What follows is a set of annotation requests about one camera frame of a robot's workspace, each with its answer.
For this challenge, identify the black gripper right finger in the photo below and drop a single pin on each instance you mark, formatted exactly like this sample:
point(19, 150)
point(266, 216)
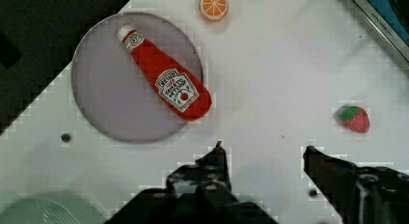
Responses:
point(360, 195)

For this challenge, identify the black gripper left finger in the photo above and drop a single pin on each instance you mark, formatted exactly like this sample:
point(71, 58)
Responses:
point(198, 193)

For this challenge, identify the red ketchup bottle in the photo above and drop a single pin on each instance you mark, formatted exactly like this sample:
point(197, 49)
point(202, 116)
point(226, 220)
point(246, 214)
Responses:
point(182, 92)

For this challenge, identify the grey round plate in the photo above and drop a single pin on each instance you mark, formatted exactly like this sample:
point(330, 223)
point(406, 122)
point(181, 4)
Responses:
point(112, 93)

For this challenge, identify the red strawberry toy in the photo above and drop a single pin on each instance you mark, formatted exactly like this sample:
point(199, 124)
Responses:
point(354, 118)

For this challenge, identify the green bowl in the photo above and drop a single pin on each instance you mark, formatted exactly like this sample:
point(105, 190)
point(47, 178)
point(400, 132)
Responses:
point(51, 208)

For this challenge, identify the silver toaster oven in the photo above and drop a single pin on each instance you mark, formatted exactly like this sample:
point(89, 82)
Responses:
point(390, 19)

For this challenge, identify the orange slice toy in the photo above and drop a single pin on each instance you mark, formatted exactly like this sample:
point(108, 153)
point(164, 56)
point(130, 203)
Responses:
point(213, 10)

